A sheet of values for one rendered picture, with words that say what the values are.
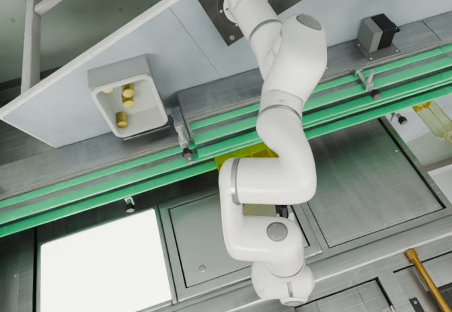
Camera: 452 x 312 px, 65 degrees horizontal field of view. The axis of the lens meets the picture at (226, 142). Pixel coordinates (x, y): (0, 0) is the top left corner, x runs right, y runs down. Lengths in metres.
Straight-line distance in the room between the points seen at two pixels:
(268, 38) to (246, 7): 0.12
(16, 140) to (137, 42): 0.90
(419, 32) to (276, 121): 0.89
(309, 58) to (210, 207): 0.73
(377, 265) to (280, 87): 0.73
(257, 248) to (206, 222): 0.59
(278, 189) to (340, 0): 0.75
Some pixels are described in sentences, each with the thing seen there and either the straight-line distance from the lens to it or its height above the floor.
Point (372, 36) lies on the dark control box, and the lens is 1.27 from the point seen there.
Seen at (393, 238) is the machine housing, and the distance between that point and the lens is 1.26.
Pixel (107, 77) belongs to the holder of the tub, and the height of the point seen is 0.81.
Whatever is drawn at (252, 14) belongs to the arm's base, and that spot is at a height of 0.89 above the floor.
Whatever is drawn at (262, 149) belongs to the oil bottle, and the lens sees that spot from 1.16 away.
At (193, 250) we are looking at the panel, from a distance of 1.20.
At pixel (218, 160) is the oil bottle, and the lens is 1.16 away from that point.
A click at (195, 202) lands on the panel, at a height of 1.02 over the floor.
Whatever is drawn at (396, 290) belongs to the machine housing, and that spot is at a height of 1.48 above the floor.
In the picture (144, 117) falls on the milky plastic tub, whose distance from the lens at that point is 1.19.
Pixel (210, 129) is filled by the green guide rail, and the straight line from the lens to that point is 1.10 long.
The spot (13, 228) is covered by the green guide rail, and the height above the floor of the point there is 0.95.
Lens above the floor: 1.60
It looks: 35 degrees down
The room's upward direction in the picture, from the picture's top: 159 degrees clockwise
